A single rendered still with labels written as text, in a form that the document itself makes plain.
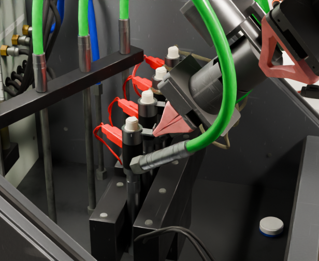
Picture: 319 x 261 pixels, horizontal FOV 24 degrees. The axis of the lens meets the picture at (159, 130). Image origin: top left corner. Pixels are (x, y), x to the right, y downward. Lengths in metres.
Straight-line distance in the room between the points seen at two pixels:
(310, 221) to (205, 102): 0.29
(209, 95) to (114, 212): 0.25
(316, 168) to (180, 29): 0.32
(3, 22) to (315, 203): 0.57
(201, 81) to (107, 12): 0.42
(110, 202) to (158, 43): 0.33
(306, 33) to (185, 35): 0.68
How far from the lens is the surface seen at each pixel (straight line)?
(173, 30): 1.27
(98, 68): 1.17
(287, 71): 0.64
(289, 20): 0.59
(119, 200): 1.07
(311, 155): 1.25
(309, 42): 0.59
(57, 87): 1.12
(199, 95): 0.90
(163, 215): 1.04
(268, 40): 0.64
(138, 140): 1.00
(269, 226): 1.26
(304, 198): 1.15
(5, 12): 1.26
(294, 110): 1.29
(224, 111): 0.79
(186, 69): 0.93
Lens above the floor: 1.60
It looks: 30 degrees down
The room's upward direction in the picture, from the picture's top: straight up
